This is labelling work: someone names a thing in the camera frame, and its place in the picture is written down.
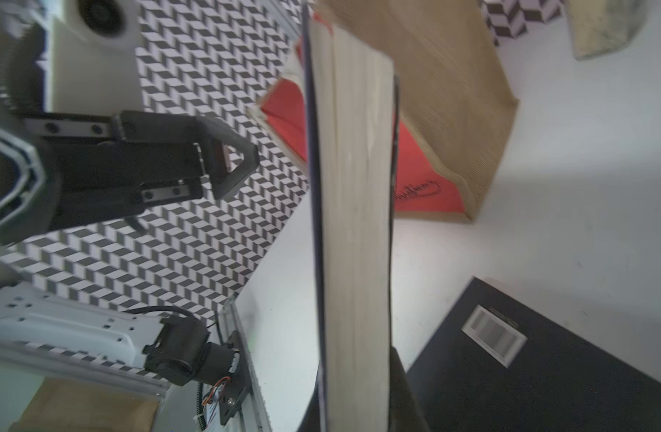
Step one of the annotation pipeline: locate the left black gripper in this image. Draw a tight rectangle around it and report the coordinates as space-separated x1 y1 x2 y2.
0 111 260 246

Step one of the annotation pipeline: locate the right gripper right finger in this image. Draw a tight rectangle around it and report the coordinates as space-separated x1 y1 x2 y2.
389 347 430 432

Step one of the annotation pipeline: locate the red burlap canvas bag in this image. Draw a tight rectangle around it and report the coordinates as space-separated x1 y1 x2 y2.
251 1 519 223

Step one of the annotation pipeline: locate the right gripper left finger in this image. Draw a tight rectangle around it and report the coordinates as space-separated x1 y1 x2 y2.
297 393 321 432

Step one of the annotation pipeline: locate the dark blue bottom book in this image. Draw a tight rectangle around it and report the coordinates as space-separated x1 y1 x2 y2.
407 278 661 431

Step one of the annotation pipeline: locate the small glass jar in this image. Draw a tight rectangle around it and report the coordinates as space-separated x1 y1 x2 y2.
564 0 648 60

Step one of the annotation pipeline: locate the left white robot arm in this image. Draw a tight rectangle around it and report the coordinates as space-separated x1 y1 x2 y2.
0 111 258 425

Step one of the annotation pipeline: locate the purple blue barcode book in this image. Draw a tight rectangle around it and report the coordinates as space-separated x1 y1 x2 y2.
302 7 399 431

